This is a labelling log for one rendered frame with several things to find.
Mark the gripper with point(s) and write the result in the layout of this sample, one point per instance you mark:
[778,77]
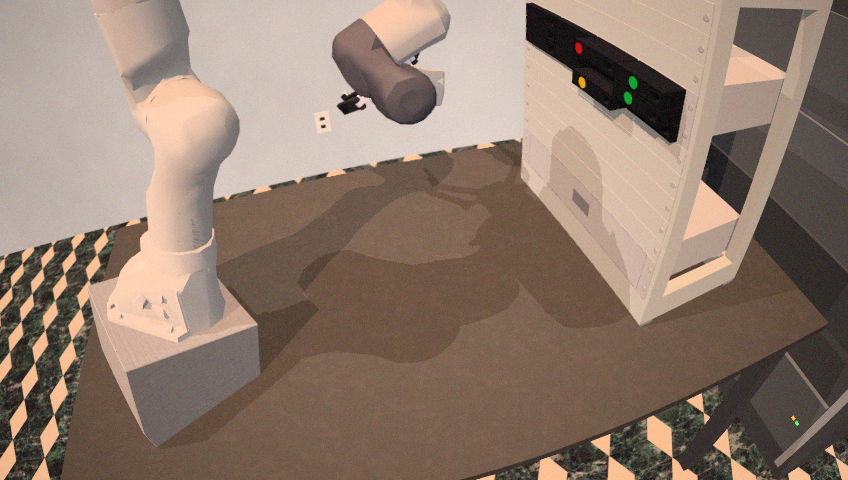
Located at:
[353,102]

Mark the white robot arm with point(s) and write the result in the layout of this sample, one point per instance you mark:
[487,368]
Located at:
[193,128]

